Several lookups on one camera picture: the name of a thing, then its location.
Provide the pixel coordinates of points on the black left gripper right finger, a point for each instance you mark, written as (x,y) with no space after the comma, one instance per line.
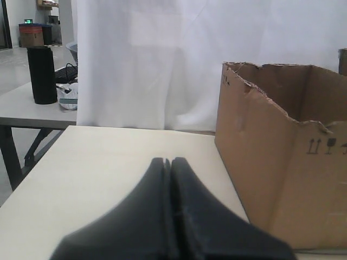
(207,229)

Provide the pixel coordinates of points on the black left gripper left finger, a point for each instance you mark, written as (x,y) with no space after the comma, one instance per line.
(134,229)

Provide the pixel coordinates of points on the plain brown cardboard box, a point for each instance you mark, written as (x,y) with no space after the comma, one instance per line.
(281,133)

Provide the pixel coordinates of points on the distant cardboard box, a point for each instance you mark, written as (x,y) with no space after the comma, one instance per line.
(31,35)

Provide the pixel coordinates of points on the white plastic bag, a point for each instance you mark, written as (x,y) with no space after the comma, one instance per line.
(67,96)

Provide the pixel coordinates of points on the white curtain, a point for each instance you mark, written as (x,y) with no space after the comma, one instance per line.
(157,64)

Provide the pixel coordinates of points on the grey side table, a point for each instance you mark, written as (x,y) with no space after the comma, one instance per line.
(18,110)

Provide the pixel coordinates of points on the black keyboard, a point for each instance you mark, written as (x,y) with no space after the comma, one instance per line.
(66,74)

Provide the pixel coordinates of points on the black cylinder container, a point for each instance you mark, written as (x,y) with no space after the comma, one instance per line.
(42,74)

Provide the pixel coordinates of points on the black bin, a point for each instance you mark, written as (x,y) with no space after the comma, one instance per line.
(52,34)

